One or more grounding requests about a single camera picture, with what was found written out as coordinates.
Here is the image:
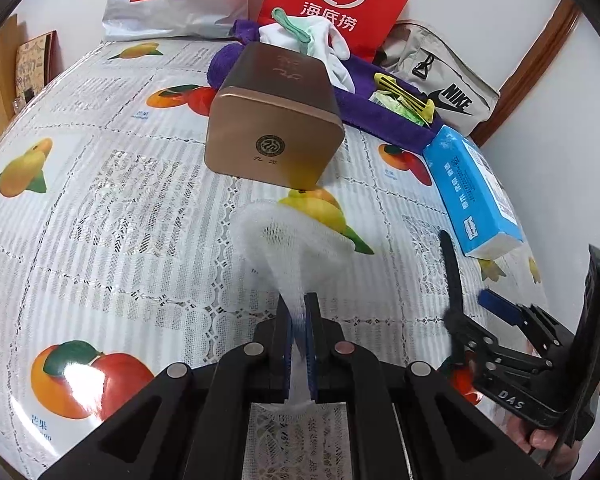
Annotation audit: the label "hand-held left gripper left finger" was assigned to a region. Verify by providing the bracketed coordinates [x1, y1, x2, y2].
[40, 294, 301, 480]

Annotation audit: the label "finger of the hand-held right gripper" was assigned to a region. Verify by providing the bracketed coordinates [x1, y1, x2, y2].
[439, 230, 501, 362]
[479, 288, 574, 357]

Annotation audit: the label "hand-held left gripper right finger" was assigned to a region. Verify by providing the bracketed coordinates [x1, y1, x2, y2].
[304, 292, 556, 480]

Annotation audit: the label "white foam fruit net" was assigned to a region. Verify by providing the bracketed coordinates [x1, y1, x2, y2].
[230, 200, 356, 406]

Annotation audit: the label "green tissue packet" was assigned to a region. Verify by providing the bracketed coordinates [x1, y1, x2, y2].
[370, 91, 427, 126]

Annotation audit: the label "person's right hand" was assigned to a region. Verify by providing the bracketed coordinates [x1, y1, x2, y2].
[507, 410, 579, 480]

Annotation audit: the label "blue tissue pack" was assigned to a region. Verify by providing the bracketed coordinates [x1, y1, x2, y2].
[422, 126, 526, 260]

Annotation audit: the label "purple towel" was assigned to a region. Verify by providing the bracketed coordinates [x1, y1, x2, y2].
[207, 19, 448, 153]

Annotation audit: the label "fruit print lace tablecloth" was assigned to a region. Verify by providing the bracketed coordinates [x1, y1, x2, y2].
[0, 40, 548, 480]

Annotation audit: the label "beige waist bag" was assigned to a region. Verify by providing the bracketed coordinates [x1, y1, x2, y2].
[380, 20, 501, 136]

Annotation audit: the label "yellow black-striped pouch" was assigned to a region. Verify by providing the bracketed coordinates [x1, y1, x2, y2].
[372, 73, 438, 123]

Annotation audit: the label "bronze tin box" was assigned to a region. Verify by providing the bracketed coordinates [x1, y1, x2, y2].
[204, 42, 344, 192]

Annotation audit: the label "white and mint socks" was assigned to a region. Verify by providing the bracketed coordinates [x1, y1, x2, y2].
[258, 7, 356, 93]

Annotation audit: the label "white plastic shopping bag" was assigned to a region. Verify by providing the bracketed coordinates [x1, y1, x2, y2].
[102, 0, 251, 41]

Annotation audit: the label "wooden framed picture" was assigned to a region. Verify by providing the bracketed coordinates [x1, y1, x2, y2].
[15, 30, 58, 106]

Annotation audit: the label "wooden door frame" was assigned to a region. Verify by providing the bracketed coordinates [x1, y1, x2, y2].
[472, 0, 581, 148]

